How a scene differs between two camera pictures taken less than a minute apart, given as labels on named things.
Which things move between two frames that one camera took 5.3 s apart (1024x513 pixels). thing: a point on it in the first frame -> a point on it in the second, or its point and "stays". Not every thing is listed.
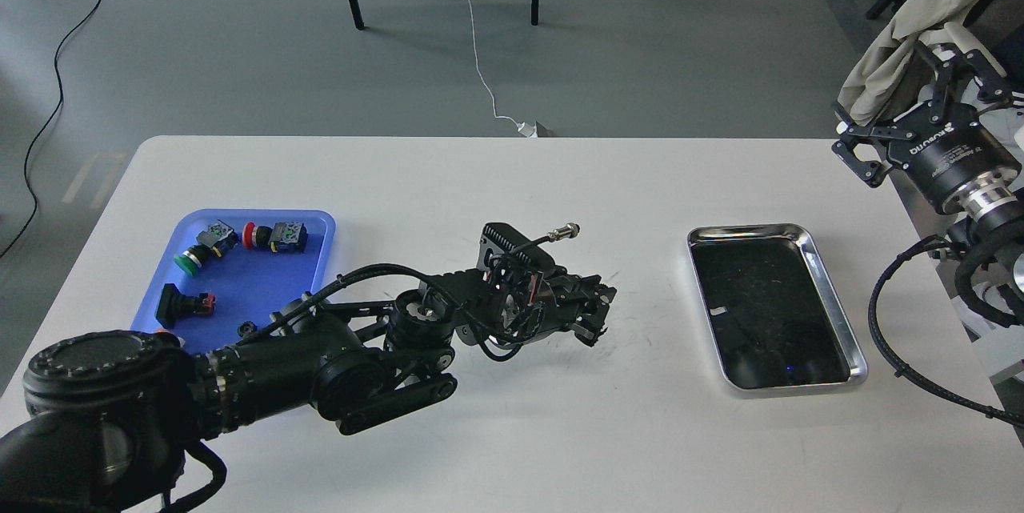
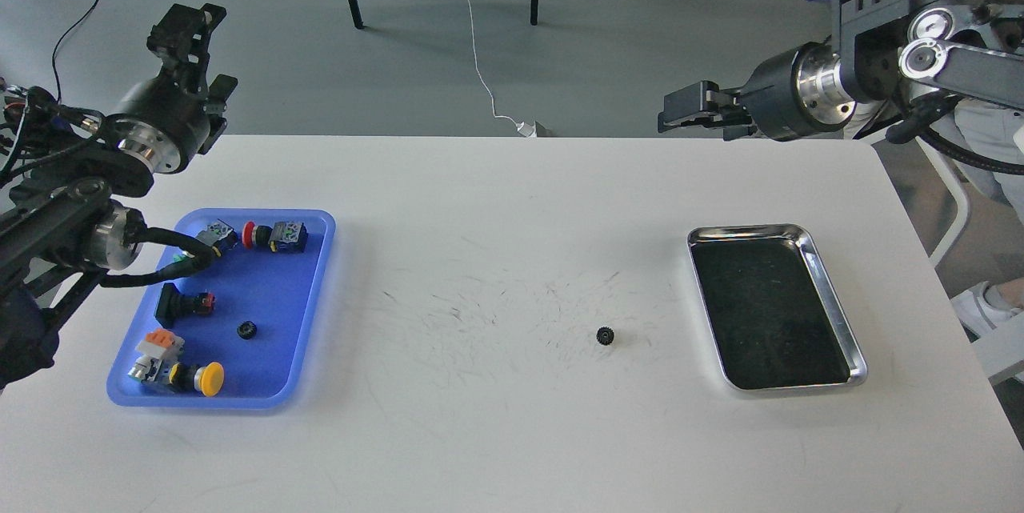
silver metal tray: [774, 318] stays
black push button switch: [174, 305] stays
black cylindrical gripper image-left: [527, 305] -> [166, 122]
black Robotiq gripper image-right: [958, 162] -> [795, 94]
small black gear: [246, 329] stays
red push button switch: [283, 237] stays
